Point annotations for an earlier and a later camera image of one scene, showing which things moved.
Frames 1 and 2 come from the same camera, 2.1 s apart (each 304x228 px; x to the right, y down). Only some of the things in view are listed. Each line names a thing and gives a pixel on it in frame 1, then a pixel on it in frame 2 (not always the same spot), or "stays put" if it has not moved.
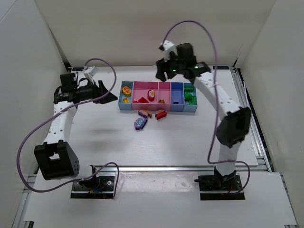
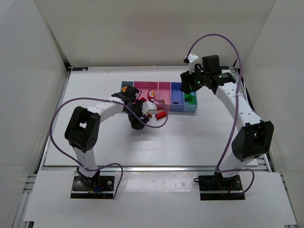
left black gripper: x=99 y=91 → x=137 y=118
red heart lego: x=151 y=95 stays put
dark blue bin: x=177 y=95 stays put
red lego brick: x=161 y=115 stays put
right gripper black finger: x=164 y=66 → x=188 y=82
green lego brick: x=189 y=95 stays put
